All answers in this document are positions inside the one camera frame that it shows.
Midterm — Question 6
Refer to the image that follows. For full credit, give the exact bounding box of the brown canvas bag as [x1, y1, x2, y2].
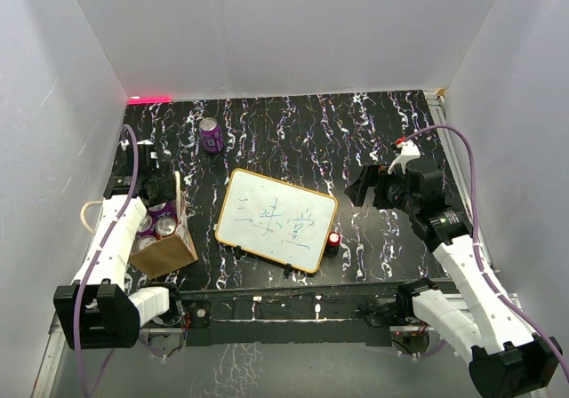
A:
[74, 171, 198, 286]

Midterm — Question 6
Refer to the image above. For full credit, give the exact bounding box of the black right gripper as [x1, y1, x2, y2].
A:
[345, 163, 419, 215]

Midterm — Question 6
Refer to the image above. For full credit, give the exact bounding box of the red light strip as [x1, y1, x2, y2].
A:
[128, 96, 172, 105]

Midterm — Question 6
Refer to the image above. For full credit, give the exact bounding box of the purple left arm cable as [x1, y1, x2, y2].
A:
[73, 124, 143, 397]

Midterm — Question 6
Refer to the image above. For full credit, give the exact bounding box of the yellow framed whiteboard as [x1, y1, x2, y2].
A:
[215, 168, 338, 274]

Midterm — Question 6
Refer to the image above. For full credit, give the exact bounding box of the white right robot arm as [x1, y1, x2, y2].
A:
[345, 157, 562, 397]

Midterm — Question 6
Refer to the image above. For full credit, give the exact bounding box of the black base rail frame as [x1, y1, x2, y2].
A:
[146, 277, 459, 350]

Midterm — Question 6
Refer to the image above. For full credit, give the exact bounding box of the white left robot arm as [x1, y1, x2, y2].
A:
[53, 140, 184, 350]

